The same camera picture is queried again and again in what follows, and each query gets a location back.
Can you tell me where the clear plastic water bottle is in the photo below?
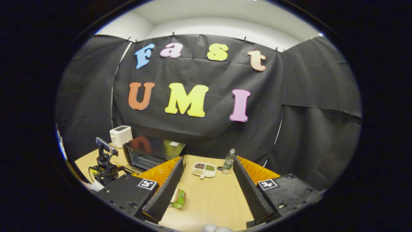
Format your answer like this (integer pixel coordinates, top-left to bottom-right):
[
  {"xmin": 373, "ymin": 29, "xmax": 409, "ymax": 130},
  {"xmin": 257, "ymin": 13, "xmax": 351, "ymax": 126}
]
[{"xmin": 221, "ymin": 149, "xmax": 236, "ymax": 175}]

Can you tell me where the white toaster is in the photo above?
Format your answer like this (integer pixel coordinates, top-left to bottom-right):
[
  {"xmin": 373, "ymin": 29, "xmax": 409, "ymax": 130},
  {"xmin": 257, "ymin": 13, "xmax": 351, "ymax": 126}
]
[{"xmin": 109, "ymin": 125, "xmax": 133, "ymax": 149}]

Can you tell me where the black electric oven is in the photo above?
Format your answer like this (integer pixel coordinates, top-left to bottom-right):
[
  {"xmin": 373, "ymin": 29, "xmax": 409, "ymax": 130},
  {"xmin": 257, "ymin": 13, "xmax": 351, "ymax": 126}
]
[{"xmin": 123, "ymin": 136, "xmax": 188, "ymax": 175}]

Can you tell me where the white divided seasoning dish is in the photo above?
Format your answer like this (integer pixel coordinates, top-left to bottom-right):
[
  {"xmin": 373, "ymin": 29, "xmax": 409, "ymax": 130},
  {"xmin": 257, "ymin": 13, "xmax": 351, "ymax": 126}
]
[{"xmin": 192, "ymin": 162, "xmax": 216, "ymax": 179}]

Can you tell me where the sandwich with lettuce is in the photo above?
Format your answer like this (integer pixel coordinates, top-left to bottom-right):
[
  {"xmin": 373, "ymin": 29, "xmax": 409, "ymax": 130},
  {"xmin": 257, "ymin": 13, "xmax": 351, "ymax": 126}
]
[{"xmin": 170, "ymin": 188, "xmax": 187, "ymax": 209}]

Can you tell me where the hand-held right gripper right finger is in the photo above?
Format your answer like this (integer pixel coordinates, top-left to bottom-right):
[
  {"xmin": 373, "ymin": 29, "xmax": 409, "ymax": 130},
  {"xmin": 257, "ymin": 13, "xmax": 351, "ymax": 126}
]
[{"xmin": 232, "ymin": 156, "xmax": 320, "ymax": 226}]

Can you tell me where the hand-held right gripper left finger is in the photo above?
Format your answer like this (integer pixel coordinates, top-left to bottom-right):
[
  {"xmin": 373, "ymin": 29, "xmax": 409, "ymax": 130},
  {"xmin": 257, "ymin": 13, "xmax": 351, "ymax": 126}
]
[{"xmin": 96, "ymin": 157, "xmax": 184, "ymax": 224}]

